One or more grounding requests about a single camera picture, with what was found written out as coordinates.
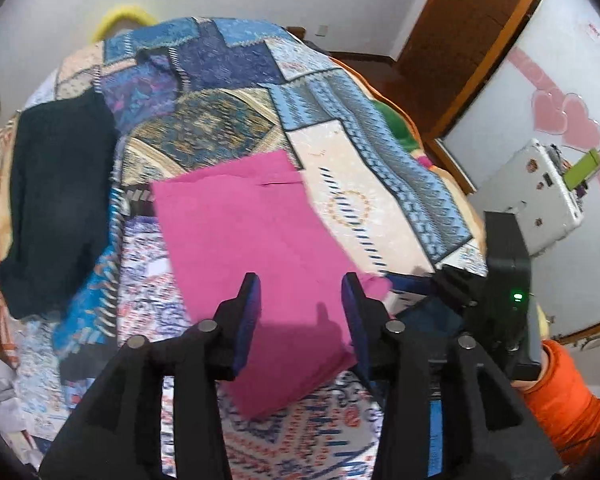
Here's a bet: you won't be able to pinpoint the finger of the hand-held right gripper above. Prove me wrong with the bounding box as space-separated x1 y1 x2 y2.
395 296 465 342
432 264 488 308

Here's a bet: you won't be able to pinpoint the person's right forearm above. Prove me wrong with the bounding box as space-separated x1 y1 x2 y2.
512 337 600 466

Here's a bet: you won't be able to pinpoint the yellow foam tube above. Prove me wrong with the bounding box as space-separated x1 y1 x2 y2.
91 4 158 43

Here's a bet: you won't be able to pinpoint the green cloth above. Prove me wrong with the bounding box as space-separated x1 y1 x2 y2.
370 100 423 153

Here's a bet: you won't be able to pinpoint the wooden door frame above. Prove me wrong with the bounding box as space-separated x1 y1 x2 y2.
422 0 566 196

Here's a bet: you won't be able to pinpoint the patchwork printed blanket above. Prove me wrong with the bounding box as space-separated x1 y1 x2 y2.
0 17 488 480

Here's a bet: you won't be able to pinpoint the light green card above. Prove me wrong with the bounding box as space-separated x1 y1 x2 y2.
562 150 600 188

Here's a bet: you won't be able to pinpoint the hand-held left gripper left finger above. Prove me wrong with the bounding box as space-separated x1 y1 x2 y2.
37 272 262 480

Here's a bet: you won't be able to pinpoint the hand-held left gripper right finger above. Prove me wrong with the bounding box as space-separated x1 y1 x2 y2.
341 272 563 480

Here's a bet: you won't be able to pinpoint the white box with stickers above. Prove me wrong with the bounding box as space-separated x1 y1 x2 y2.
480 139 586 256

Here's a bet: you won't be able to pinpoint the pink pants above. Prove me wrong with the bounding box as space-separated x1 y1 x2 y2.
150 150 393 420

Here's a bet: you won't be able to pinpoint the pile of white papers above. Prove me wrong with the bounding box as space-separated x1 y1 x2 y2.
0 352 46 456

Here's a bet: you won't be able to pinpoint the wooden door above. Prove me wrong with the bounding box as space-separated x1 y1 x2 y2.
395 0 537 131

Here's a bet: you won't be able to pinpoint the dark pants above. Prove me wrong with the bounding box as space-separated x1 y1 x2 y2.
0 91 118 320

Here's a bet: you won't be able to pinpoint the white wardrobe with pink decor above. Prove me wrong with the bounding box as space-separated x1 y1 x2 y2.
440 0 600 411

